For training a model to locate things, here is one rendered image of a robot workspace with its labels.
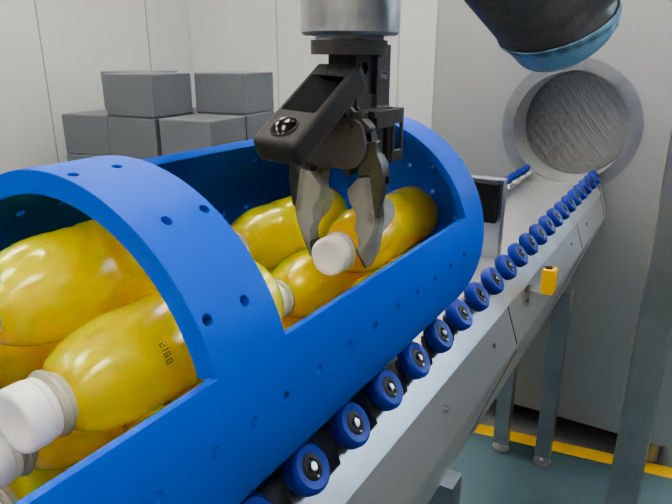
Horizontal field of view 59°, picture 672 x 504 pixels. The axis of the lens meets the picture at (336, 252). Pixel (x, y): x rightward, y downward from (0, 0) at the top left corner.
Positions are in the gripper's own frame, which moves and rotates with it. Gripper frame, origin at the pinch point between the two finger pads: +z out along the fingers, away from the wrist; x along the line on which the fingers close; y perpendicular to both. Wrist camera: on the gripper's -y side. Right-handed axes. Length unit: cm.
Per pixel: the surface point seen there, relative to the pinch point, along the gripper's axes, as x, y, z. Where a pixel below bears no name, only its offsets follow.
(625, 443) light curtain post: -27, 74, 58
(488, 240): 2, 60, 15
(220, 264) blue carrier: -5.7, -22.9, -6.7
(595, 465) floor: -18, 138, 111
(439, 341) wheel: -5.9, 15.2, 15.0
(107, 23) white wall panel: 391, 290, -40
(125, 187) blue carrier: 0.3, -24.4, -11.0
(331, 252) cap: -0.3, -1.4, -0.4
